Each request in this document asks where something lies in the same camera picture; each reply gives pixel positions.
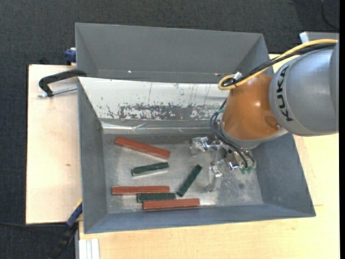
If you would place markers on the dark green flat block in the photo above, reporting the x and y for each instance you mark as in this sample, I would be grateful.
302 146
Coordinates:
156 197
189 180
150 169

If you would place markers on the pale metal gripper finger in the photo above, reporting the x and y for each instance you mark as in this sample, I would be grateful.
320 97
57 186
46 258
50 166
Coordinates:
200 144
215 178

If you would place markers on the grey metal bin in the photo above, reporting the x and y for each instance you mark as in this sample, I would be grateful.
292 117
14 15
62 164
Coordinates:
172 53

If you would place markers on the pale wood flat board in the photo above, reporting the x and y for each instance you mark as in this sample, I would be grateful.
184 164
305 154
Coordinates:
51 150

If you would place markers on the red-brown flat block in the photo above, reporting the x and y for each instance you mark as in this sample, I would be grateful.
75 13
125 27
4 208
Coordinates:
171 204
140 190
143 147

